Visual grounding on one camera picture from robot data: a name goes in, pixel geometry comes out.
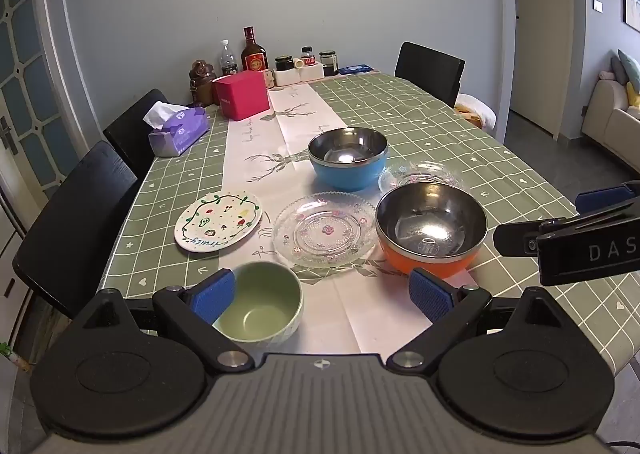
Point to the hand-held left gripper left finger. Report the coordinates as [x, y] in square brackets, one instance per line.
[215, 293]

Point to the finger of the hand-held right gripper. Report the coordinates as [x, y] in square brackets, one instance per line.
[517, 238]
[605, 198]

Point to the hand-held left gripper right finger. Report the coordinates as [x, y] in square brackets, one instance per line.
[430, 295]

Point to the green ceramic bowl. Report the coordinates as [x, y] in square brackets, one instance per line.
[270, 306]

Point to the white painted plate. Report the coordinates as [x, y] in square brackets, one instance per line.
[220, 220]

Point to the orange steel bowl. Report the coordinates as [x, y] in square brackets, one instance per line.
[430, 221]

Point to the small glass plate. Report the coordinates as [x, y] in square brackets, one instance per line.
[425, 173]

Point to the large glass plate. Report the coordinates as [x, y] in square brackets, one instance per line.
[320, 229]

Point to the blue steel bowl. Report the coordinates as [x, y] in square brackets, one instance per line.
[345, 177]

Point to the cream sofa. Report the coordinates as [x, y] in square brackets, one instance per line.
[612, 118]

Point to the yellow cushion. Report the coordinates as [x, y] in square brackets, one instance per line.
[634, 96]

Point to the green checkered tablecloth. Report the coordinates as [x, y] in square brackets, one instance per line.
[165, 194]

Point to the white deer print table runner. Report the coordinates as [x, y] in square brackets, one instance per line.
[260, 173]

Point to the teal cushion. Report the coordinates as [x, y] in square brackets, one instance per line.
[631, 66]

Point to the white cloth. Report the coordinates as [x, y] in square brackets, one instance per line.
[477, 108]

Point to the large black chair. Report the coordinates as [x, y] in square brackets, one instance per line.
[75, 224]

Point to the purple tissue pack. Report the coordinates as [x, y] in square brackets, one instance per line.
[182, 133]

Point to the pink box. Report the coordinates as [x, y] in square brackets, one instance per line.
[242, 96]

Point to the brown flask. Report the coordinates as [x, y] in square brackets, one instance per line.
[201, 86]

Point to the white and green object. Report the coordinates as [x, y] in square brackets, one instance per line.
[12, 356]

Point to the small white dotted block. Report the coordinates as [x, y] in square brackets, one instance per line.
[269, 79]

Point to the white box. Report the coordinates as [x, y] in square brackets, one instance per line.
[311, 73]
[287, 77]

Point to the clear plastic water bottle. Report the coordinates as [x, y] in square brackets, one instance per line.
[229, 58]

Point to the flat blue pack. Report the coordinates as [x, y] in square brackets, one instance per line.
[355, 68]

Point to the amber liquor bottle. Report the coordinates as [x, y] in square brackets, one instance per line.
[254, 58]

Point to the dark lidded jar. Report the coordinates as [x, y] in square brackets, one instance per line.
[284, 62]

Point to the glass jar with dark contents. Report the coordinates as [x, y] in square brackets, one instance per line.
[328, 64]

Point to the small red label bottle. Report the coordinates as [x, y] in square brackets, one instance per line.
[307, 57]

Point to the glass panel door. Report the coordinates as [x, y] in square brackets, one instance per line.
[30, 98]

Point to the wall light switch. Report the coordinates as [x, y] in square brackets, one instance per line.
[598, 4]

